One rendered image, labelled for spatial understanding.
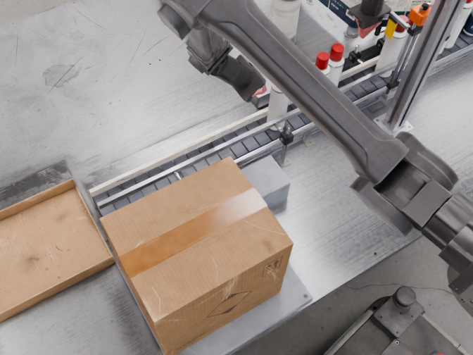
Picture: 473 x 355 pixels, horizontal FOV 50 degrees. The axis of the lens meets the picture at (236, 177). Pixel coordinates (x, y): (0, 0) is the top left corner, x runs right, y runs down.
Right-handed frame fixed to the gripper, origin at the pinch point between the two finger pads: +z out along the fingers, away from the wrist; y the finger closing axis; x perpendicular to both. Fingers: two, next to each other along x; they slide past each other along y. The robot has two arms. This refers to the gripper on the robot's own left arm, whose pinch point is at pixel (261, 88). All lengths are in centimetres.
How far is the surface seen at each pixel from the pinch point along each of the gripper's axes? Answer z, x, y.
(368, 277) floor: 108, 38, -33
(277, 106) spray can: 8.9, 1.5, -1.5
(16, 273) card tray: -28, 69, -3
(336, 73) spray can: 19.1, -14.5, -1.9
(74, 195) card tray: -15, 54, 11
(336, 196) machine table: 24.1, 8.2, -25.6
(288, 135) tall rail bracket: 9.0, 4.3, -10.0
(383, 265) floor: 113, 31, -32
